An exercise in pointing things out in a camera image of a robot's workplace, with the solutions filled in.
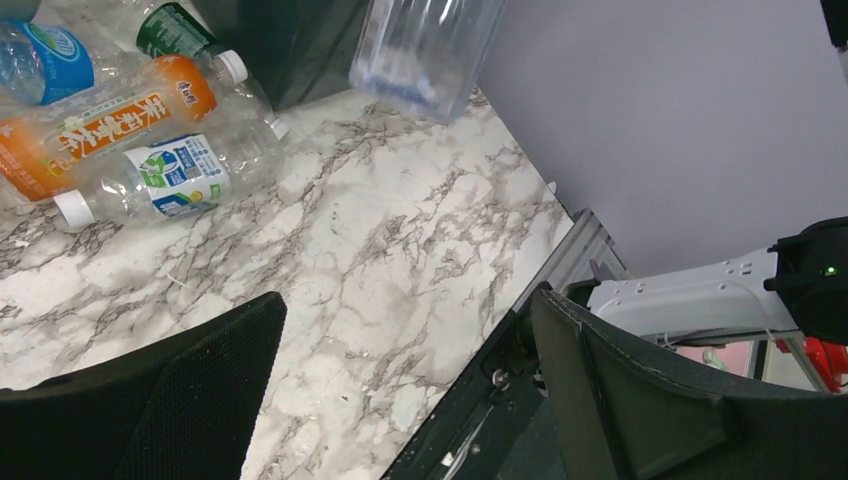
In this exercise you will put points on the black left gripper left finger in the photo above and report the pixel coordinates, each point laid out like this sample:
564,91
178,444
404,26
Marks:
184,407

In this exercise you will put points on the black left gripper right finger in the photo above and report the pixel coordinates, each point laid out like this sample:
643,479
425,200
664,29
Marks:
626,408

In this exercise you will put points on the white blue label bottle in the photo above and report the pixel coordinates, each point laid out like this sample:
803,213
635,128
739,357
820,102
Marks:
178,177

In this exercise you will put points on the blue label clear bottle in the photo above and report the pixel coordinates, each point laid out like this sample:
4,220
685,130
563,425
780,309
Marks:
425,56

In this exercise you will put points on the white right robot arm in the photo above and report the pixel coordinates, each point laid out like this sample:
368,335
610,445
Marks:
799,284

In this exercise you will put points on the dark green plastic bin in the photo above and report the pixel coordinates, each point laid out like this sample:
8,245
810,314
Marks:
297,51

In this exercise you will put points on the green label bottle by bin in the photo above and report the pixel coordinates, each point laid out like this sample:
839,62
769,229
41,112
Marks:
171,29

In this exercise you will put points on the orange label clear bottle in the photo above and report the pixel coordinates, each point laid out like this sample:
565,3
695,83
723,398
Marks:
41,148

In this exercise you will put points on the blue cap clear bottle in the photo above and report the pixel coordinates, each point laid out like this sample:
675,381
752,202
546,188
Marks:
42,64

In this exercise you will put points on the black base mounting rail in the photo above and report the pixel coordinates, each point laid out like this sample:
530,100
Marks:
474,426

